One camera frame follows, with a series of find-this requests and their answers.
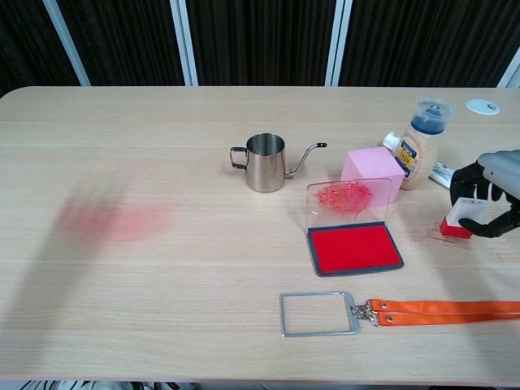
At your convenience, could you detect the orange lanyard with clip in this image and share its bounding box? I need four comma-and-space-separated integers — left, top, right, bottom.
352, 298, 520, 328

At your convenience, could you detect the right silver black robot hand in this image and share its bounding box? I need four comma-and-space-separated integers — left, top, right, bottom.
449, 149, 520, 239

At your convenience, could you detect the white partition frame post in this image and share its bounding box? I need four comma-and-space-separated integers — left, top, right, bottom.
169, 0, 199, 87
496, 60, 520, 89
323, 0, 353, 87
41, 0, 92, 87

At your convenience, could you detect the pink foam cube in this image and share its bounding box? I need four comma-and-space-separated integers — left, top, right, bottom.
340, 146, 406, 206

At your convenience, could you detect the white round cable grommet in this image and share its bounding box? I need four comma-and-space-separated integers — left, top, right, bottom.
464, 97, 501, 116

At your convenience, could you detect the red ink pad clear lid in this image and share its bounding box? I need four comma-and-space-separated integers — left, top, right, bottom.
305, 177, 405, 278

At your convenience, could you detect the metal badge holder frame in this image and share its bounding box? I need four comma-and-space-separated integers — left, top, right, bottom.
278, 290, 362, 339

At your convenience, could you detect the small white and red stamp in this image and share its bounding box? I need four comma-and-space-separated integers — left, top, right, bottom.
439, 197, 487, 240

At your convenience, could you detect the seasoning bottle blue cap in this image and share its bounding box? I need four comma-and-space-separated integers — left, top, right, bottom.
400, 97, 455, 191

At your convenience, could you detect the stainless steel gooseneck kettle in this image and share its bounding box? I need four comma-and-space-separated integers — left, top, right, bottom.
229, 132, 328, 193

